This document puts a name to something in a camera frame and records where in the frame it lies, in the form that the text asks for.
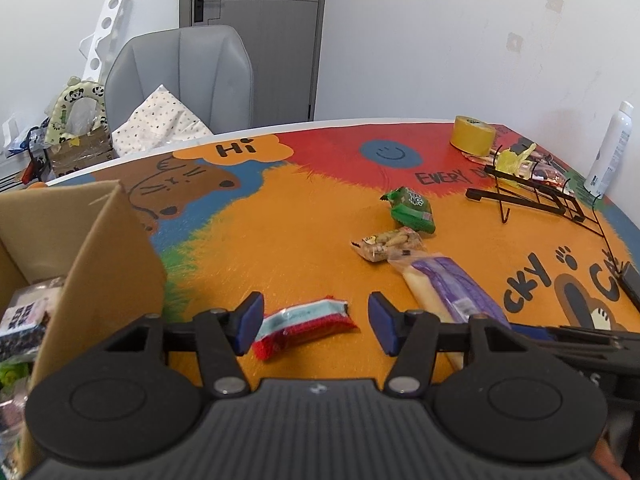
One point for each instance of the white spray bottle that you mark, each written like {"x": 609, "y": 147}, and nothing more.
{"x": 612, "y": 150}

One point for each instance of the black and white snack packet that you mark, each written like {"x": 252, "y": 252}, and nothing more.
{"x": 22, "y": 322}

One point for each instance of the white dotted pillow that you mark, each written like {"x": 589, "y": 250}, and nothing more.
{"x": 160, "y": 122}

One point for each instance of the grey chair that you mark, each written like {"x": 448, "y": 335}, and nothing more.
{"x": 190, "y": 75}

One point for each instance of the black device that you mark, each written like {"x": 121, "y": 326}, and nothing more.
{"x": 631, "y": 285}

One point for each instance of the panda print cushion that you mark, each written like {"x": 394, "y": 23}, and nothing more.
{"x": 62, "y": 110}

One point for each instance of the pink snack packet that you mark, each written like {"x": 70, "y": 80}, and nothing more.
{"x": 42, "y": 292}

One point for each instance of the green snack packet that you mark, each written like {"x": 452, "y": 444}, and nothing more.
{"x": 412, "y": 207}

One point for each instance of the white perforated board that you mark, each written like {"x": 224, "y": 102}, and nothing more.
{"x": 107, "y": 25}

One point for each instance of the yellow plastic bag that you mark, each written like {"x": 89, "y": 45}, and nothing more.
{"x": 515, "y": 160}

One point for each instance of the purple bread packet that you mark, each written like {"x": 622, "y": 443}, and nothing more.
{"x": 450, "y": 290}

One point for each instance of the grey door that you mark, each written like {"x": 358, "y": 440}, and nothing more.
{"x": 265, "y": 45}

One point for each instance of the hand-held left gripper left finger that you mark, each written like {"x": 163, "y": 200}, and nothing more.
{"x": 248, "y": 322}

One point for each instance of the brown cardboard box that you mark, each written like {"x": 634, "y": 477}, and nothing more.
{"x": 100, "y": 270}

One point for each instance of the red and white snack packet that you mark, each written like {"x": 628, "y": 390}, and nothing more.
{"x": 300, "y": 327}

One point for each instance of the plastic bag clutter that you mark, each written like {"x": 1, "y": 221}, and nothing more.
{"x": 25, "y": 150}

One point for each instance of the red snack packets under rack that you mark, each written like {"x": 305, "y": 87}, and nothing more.
{"x": 550, "y": 172}

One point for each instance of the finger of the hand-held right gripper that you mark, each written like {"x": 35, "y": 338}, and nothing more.
{"x": 565, "y": 335}

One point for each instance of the peanut packet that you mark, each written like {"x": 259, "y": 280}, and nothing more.
{"x": 387, "y": 244}

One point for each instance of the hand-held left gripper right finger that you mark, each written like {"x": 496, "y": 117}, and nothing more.
{"x": 384, "y": 322}

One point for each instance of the yellow tape roll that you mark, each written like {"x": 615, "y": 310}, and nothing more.
{"x": 472, "y": 135}

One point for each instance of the small brown box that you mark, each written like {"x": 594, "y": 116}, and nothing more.
{"x": 82, "y": 152}

